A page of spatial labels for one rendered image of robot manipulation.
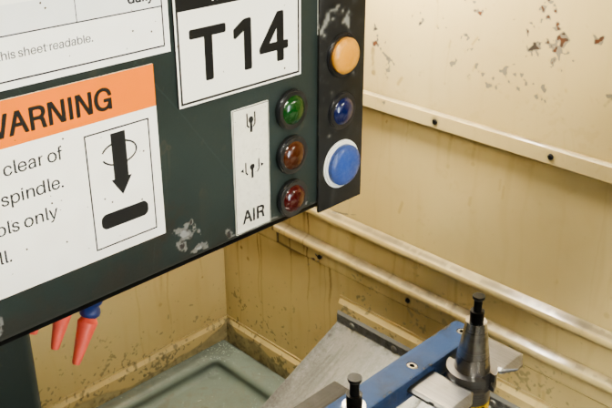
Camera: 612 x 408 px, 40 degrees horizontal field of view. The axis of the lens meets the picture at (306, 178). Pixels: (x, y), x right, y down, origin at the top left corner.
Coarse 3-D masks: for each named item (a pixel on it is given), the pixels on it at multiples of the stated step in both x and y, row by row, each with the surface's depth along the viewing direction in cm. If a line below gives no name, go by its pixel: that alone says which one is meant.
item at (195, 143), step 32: (128, 64) 45; (160, 64) 47; (0, 96) 40; (160, 96) 47; (256, 96) 53; (160, 128) 48; (192, 128) 50; (224, 128) 52; (160, 160) 49; (192, 160) 50; (224, 160) 52; (192, 192) 51; (224, 192) 53; (192, 224) 52; (224, 224) 54; (128, 256) 49; (160, 256) 51; (192, 256) 53; (32, 288) 45; (64, 288) 46; (96, 288) 48; (128, 288) 51; (0, 320) 44; (32, 320) 46
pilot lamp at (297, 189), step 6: (294, 186) 57; (300, 186) 57; (288, 192) 57; (294, 192) 57; (300, 192) 57; (288, 198) 57; (294, 198) 57; (300, 198) 57; (288, 204) 57; (294, 204) 57; (300, 204) 58; (288, 210) 57; (294, 210) 58
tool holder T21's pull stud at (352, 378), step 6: (354, 372) 86; (348, 378) 86; (354, 378) 86; (360, 378) 86; (354, 384) 85; (348, 390) 87; (354, 390) 86; (348, 396) 86; (354, 396) 86; (360, 396) 86; (348, 402) 86; (354, 402) 86; (360, 402) 86
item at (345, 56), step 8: (344, 40) 56; (352, 40) 56; (336, 48) 56; (344, 48) 56; (352, 48) 57; (336, 56) 56; (344, 56) 56; (352, 56) 57; (336, 64) 56; (344, 64) 56; (352, 64) 57; (344, 72) 57
